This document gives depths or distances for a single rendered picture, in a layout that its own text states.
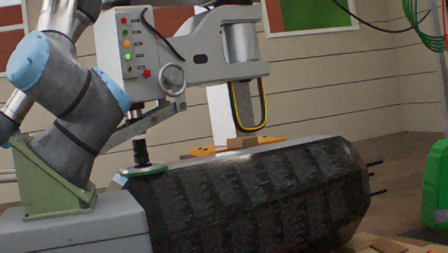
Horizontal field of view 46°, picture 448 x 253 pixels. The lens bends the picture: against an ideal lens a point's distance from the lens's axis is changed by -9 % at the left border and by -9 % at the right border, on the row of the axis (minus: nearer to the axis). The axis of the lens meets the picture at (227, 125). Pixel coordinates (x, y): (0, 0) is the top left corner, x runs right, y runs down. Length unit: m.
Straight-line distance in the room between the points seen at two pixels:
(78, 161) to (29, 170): 0.13
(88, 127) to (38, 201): 0.23
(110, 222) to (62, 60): 0.41
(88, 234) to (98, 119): 0.30
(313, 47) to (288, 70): 0.61
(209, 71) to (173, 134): 6.07
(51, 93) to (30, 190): 0.25
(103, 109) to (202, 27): 1.28
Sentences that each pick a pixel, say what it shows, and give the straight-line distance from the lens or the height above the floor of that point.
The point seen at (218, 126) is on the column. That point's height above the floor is 0.90.
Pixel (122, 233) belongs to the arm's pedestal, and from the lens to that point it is 1.35.
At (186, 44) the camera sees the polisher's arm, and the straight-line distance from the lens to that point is 2.57.
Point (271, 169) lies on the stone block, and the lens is 2.57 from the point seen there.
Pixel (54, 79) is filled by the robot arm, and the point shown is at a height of 1.19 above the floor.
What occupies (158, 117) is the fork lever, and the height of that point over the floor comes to 1.03.
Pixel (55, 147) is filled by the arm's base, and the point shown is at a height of 1.02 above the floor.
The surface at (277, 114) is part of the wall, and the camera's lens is 9.11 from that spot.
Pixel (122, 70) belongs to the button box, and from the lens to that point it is 2.34.
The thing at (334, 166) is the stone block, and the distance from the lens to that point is 2.69.
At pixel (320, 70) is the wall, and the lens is 9.45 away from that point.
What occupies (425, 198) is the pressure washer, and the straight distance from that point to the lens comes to 3.87.
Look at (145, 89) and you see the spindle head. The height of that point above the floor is 1.16.
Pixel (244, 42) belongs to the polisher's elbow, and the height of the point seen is 1.33.
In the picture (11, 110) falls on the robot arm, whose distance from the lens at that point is 1.94.
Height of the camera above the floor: 1.08
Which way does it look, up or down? 3 degrees down
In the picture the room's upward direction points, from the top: 9 degrees counter-clockwise
